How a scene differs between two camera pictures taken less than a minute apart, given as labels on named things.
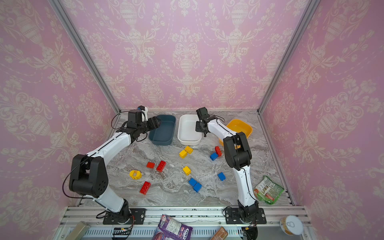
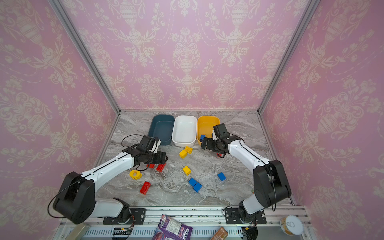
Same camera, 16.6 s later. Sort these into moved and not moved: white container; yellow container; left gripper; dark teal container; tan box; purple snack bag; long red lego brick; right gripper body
Moved: white container; left gripper; yellow container; right gripper body
Not moved: long red lego brick; dark teal container; purple snack bag; tan box
